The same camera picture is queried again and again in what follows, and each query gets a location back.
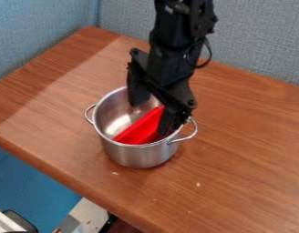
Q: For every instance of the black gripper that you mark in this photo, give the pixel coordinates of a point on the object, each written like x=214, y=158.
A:
x=160, y=73

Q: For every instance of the red plastic block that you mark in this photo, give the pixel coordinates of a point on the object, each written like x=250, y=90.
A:
x=142, y=131

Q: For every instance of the stainless steel pot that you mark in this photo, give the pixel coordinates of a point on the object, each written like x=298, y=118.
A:
x=112, y=115

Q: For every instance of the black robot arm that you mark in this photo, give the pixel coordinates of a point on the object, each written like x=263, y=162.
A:
x=182, y=20

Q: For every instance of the black and white object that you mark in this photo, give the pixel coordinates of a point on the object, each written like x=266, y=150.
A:
x=13, y=223

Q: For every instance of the white table leg frame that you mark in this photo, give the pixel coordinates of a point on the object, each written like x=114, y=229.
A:
x=86, y=219

